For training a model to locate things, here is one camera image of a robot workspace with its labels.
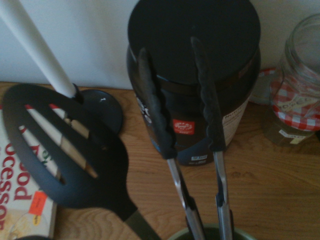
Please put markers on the black slotted spatula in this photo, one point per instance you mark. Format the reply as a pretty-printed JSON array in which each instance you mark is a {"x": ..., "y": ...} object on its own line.
[{"x": 107, "y": 180}]

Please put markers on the metal tongs with black tips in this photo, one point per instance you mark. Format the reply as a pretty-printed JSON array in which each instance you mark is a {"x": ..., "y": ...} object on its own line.
[{"x": 211, "y": 110}]

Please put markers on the green ribbed utensil holder cup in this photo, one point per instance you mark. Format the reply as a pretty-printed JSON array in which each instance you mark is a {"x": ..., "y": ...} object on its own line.
[{"x": 180, "y": 233}]

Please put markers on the black candle holder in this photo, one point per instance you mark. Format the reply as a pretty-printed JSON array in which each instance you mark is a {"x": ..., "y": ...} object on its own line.
[{"x": 105, "y": 107}]

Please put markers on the dark grey ladle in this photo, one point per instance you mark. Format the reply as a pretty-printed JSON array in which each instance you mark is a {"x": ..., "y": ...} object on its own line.
[{"x": 32, "y": 238}]

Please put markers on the black protein powder tub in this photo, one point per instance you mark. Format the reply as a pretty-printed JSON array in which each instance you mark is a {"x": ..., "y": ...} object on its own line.
[{"x": 190, "y": 37}]

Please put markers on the Food Processor cookbook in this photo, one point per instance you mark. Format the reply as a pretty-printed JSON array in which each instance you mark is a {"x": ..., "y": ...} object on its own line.
[{"x": 15, "y": 190}]

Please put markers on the empty clear glass jar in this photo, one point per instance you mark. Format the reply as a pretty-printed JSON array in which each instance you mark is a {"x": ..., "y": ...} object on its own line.
[{"x": 305, "y": 50}]

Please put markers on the jar with red checked lid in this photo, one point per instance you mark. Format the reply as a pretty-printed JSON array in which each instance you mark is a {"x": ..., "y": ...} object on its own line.
[{"x": 292, "y": 117}]

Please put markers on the white taper candle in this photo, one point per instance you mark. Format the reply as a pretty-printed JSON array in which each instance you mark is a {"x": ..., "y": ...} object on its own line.
[{"x": 37, "y": 47}]

